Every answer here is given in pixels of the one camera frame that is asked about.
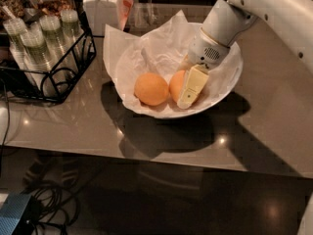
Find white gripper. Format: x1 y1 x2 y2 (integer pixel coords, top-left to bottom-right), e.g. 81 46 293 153
177 27 230 109

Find orange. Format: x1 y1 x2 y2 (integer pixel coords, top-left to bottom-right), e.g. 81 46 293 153
169 70 185 102
134 72 169 106

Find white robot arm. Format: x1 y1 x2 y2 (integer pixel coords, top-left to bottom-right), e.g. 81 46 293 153
177 0 313 109

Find white bowl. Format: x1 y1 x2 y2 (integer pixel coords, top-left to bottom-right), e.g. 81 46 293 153
114 22 245 119

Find white crumpled paper liner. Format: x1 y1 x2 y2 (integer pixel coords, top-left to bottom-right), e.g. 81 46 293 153
103 10 243 118

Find clear glass container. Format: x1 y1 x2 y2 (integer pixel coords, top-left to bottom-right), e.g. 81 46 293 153
133 0 156 28

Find orange white packet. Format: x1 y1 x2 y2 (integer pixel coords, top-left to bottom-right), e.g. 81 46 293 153
117 0 133 30

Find white lidded jar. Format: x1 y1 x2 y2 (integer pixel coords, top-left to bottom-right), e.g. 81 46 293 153
83 0 119 36

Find plastic cup stack right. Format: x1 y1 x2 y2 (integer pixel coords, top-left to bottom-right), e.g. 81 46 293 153
61 9 83 54

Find plastic cup stack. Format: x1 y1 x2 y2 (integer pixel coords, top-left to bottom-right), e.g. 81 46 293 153
39 15 70 68
3 18 27 70
20 29 60 93
61 9 83 54

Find plastic cup stack middle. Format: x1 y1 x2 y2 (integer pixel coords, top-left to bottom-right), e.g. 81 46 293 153
39 15 70 68

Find plastic cup stack front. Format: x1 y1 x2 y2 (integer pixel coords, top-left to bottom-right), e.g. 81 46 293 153
20 29 60 93

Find plastic cup stack left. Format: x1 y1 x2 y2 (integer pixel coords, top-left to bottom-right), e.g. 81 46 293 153
3 18 27 70

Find glass jar with granola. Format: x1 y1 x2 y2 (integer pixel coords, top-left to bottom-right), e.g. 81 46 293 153
0 0 24 18

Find blue patterned box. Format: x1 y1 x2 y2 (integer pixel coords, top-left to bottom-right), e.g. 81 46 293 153
0 194 32 235

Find black wire basket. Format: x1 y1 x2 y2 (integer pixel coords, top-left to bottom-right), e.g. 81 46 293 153
0 0 96 103

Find black cable on table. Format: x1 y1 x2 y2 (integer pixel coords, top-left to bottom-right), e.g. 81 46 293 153
0 78 12 178

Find black cables on floor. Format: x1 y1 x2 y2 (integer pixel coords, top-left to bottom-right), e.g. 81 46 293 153
19 176 82 235

